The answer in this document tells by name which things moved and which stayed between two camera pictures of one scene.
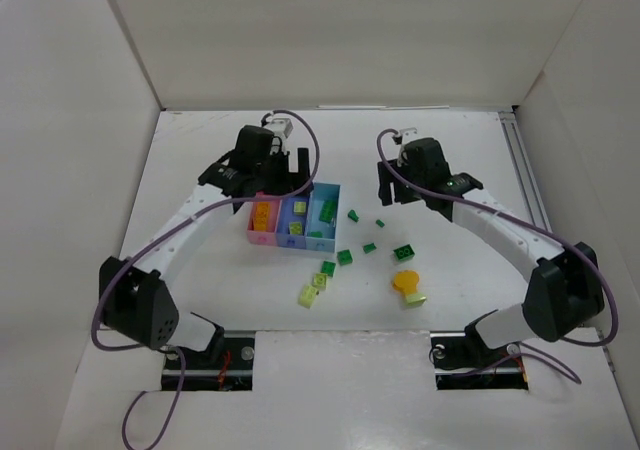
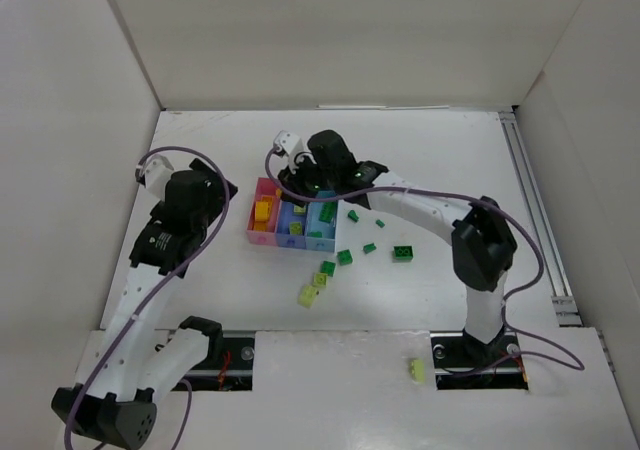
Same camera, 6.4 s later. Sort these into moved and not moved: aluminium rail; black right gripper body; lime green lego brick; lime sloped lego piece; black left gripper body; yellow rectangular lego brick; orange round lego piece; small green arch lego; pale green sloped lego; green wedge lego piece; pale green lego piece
Moved: orange round lego piece; lime sloped lego piece; black left gripper body; black right gripper body
Not moved: lime green lego brick; pale green lego piece; aluminium rail; green wedge lego piece; small green arch lego; yellow rectangular lego brick; pale green sloped lego
